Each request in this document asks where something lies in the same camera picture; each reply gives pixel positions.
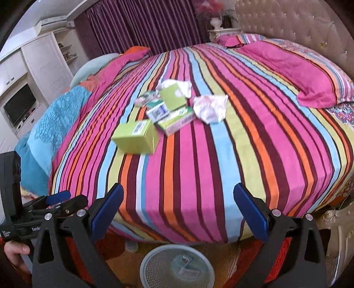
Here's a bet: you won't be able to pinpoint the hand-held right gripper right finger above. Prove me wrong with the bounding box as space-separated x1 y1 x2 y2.
233 183 328 288

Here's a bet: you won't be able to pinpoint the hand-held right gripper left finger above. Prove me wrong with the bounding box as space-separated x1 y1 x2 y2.
32 183 124 288

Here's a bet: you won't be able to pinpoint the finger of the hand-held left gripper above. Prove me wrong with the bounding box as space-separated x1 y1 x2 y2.
24 191 71 208
30 195 88 222

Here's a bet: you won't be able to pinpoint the white mesh waste basket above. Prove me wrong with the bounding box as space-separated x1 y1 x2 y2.
139 244 215 288

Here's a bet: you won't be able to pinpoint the large green box white label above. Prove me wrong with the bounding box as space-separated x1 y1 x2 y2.
111 119 160 155

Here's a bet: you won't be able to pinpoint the small white green box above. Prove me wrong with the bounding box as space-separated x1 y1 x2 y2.
146 101 170 123

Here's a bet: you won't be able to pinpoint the teal picture box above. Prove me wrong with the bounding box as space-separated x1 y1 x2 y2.
134 91 161 107

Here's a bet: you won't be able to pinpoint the plain green box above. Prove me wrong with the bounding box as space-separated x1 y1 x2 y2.
160 83 186 111

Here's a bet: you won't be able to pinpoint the person's left hand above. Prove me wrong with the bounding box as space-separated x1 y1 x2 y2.
3 240 31 275

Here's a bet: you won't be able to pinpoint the red shaggy rug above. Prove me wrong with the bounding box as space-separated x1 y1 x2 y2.
65 235 96 287
238 237 292 284

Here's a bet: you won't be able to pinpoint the striped bed sheet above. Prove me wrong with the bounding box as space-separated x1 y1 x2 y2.
49 33 352 245

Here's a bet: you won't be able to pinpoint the blue and pink quilt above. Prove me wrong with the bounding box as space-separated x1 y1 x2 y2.
14 46 150 196

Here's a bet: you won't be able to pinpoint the grey paper scrap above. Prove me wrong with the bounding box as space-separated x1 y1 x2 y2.
178 267 200 278

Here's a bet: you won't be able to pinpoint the black television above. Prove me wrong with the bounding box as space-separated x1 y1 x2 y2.
3 84 37 126

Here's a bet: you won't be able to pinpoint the crumpled white pink paper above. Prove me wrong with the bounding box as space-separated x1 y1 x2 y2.
193 94 229 124

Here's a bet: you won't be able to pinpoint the patterned pillow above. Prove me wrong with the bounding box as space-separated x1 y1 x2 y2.
326 102 354 134

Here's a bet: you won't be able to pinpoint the light blue pillow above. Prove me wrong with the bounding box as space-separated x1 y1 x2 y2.
69 53 120 87

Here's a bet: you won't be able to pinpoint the white wardrobe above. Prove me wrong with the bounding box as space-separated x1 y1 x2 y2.
0 28 81 147

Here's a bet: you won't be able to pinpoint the crumpled white tissue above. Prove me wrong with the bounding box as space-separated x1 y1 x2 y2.
156 80 193 99

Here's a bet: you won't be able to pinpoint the large pink pillow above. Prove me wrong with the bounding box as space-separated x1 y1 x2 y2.
237 41 344 108

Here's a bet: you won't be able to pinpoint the white air conditioner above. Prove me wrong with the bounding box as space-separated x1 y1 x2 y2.
35 16 77 34

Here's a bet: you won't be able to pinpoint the small pink pillow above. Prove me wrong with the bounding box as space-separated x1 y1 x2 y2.
215 34 242 48

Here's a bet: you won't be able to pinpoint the white nightstand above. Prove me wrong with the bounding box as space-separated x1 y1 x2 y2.
208 27 242 43

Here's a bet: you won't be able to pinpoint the purple curtain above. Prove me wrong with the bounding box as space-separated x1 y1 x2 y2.
75 0 211 57

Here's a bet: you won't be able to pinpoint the beige tufted headboard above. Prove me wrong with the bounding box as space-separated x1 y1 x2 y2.
235 0 354 73

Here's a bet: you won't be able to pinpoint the pink flowers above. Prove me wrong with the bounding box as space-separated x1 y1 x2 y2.
195 0 236 20

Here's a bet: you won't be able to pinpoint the ornate cream bed frame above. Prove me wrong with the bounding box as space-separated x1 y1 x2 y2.
315 205 354 279

